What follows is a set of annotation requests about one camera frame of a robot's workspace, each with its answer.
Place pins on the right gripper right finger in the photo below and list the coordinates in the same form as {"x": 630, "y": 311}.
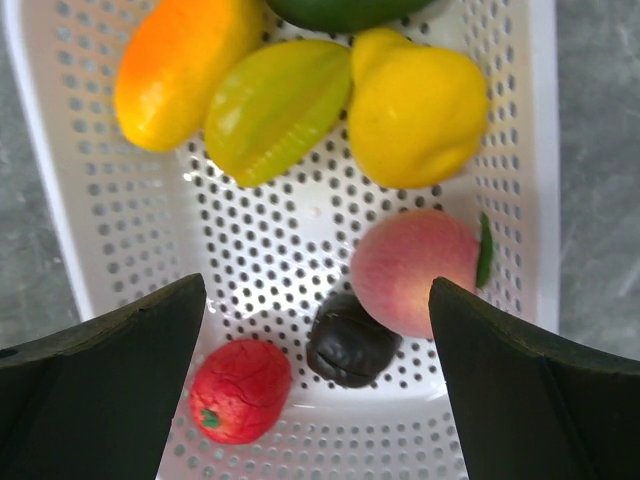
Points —
{"x": 530, "y": 404}

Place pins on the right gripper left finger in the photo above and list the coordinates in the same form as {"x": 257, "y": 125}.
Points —
{"x": 96, "y": 401}

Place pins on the pink peach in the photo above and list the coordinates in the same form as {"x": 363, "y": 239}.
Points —
{"x": 396, "y": 262}

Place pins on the yellow green starfruit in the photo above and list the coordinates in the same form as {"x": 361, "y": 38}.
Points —
{"x": 275, "y": 106}

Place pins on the white perforated basket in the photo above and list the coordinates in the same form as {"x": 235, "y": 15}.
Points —
{"x": 130, "y": 221}

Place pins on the yellow pear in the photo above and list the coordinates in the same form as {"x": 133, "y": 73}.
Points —
{"x": 418, "y": 113}

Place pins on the orange yellow mango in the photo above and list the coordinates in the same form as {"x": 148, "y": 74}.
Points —
{"x": 176, "y": 58}

